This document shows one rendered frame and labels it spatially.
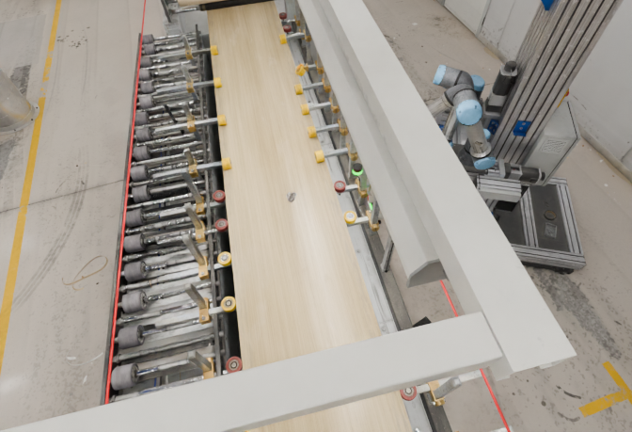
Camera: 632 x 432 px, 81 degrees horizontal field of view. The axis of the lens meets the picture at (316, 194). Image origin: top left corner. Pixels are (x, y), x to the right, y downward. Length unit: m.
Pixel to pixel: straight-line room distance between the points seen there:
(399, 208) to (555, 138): 2.12
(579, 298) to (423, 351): 3.21
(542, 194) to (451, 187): 3.22
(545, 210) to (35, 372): 4.16
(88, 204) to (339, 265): 2.76
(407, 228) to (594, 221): 3.54
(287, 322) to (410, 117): 1.61
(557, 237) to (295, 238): 2.16
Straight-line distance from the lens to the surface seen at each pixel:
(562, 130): 2.71
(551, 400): 3.24
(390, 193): 0.62
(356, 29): 0.81
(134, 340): 2.35
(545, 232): 3.49
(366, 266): 2.49
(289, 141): 2.76
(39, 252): 4.14
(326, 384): 0.41
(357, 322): 2.06
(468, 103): 2.01
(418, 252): 0.57
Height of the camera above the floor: 2.87
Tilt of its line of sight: 54 degrees down
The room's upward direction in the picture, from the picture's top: 4 degrees counter-clockwise
